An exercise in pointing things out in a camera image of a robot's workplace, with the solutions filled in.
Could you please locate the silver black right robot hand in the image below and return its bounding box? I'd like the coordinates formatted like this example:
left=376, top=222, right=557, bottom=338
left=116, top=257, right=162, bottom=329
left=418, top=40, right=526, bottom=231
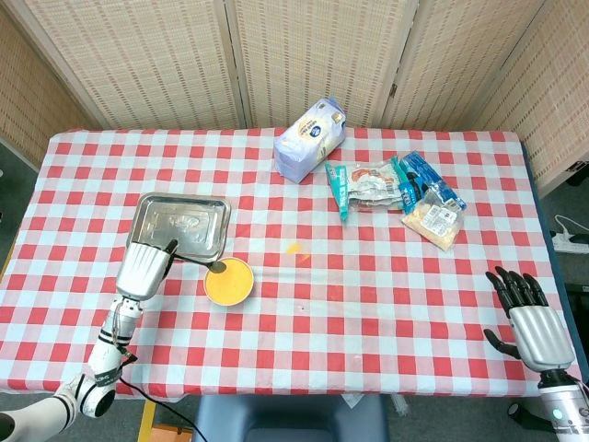
left=483, top=265, right=576, bottom=373

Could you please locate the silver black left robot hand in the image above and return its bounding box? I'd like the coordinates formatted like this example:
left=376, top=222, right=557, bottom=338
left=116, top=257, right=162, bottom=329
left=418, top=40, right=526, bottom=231
left=115, top=238, right=180, bottom=302

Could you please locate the dark metal spoon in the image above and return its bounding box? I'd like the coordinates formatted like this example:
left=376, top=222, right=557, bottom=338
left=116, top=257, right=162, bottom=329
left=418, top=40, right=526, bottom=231
left=173, top=252, right=228, bottom=273

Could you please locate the bowl of yellow powder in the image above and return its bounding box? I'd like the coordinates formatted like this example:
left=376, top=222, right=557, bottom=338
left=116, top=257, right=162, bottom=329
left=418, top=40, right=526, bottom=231
left=203, top=257, right=256, bottom=308

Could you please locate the rectangular stainless steel tray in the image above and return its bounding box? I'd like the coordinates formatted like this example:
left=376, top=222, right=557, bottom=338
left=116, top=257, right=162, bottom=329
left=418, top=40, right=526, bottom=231
left=126, top=192, right=232, bottom=262

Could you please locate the white power strip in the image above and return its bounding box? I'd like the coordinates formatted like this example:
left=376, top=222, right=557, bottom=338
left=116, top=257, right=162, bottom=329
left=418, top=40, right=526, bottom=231
left=551, top=232, right=589, bottom=254

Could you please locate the clear bag of pale food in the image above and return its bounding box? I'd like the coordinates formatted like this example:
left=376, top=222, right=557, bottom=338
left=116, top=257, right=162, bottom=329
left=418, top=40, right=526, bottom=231
left=400, top=188, right=465, bottom=252

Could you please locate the black stand foot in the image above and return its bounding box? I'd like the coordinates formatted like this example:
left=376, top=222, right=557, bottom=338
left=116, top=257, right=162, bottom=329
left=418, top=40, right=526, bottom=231
left=566, top=160, right=589, bottom=186

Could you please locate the red white checked tablecloth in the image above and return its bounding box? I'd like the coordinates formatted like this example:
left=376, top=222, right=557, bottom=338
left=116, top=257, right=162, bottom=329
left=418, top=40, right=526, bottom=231
left=0, top=127, right=556, bottom=398

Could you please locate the blue food package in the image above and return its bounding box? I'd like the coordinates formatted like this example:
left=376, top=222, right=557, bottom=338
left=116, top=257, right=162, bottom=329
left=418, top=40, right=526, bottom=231
left=398, top=150, right=468, bottom=215

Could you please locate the lavender flour bag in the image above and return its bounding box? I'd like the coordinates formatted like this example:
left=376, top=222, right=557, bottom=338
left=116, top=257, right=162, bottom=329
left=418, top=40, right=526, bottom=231
left=272, top=95, right=347, bottom=185

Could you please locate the blue padded chair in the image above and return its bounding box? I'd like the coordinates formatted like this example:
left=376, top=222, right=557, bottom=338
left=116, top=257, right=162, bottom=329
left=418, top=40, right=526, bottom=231
left=192, top=394, right=390, bottom=442

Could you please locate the woven bamboo folding screen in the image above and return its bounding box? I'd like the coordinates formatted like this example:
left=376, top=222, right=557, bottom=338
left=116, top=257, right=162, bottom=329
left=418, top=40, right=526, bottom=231
left=0, top=0, right=589, bottom=199

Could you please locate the teal frozen food bag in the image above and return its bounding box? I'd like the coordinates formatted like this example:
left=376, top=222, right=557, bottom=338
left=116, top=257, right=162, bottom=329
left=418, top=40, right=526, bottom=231
left=324, top=156, right=409, bottom=223

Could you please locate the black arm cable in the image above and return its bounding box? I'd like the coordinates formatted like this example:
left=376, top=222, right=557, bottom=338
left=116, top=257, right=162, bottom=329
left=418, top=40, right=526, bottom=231
left=117, top=347, right=203, bottom=442

